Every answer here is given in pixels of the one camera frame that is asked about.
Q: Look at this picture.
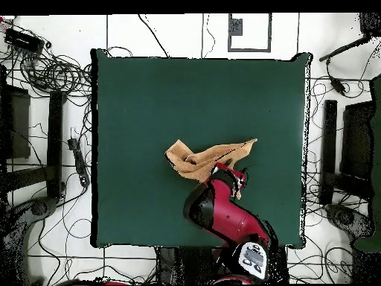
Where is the black flat panel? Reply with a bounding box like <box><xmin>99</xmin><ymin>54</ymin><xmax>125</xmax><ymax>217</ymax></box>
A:
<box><xmin>340</xmin><ymin>101</ymin><xmax>376</xmax><ymax>179</ymax></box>
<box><xmin>0</xmin><ymin>84</ymin><xmax>31</xmax><ymax>160</ymax></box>

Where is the black cable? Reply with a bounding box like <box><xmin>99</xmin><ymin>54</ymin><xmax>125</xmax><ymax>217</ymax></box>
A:
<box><xmin>137</xmin><ymin>13</ymin><xmax>170</xmax><ymax>59</ymax></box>

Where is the orange terry towel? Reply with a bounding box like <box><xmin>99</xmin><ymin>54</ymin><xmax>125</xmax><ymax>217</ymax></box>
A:
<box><xmin>164</xmin><ymin>137</ymin><xmax>259</xmax><ymax>200</ymax></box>

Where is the black electronics box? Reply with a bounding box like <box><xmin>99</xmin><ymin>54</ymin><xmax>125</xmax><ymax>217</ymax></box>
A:
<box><xmin>4</xmin><ymin>27</ymin><xmax>45</xmax><ymax>54</ymax></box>

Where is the black upright post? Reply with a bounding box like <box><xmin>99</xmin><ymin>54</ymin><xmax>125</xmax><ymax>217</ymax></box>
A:
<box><xmin>45</xmin><ymin>90</ymin><xmax>65</xmax><ymax>200</ymax></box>
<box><xmin>318</xmin><ymin>99</ymin><xmax>339</xmax><ymax>206</ymax></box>

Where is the black power adapter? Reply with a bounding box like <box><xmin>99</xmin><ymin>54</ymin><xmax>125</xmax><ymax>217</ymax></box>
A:
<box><xmin>328</xmin><ymin>75</ymin><xmax>348</xmax><ymax>97</ymax></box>

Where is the tangle of black cables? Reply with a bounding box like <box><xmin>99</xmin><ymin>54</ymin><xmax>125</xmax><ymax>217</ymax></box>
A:
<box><xmin>17</xmin><ymin>44</ymin><xmax>93</xmax><ymax>99</ymax></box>

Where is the black camera stand base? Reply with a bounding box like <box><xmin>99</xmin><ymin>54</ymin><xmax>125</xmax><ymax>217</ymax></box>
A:
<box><xmin>0</xmin><ymin>196</ymin><xmax>58</xmax><ymax>284</ymax></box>
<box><xmin>324</xmin><ymin>203</ymin><xmax>377</xmax><ymax>241</ymax></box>

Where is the grey square frame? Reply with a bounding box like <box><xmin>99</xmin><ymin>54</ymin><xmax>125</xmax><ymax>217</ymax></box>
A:
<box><xmin>228</xmin><ymin>13</ymin><xmax>272</xmax><ymax>53</ymax></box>

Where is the dark green table cloth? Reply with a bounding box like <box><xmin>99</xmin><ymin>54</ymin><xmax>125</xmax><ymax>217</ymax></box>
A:
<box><xmin>90</xmin><ymin>48</ymin><xmax>313</xmax><ymax>250</ymax></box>

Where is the black power strip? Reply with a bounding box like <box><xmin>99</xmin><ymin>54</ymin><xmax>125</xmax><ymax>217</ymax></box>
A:
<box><xmin>67</xmin><ymin>137</ymin><xmax>91</xmax><ymax>188</ymax></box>

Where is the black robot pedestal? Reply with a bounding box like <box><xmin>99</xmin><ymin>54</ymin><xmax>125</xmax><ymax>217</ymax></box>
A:
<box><xmin>156</xmin><ymin>246</ymin><xmax>217</xmax><ymax>285</ymax></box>

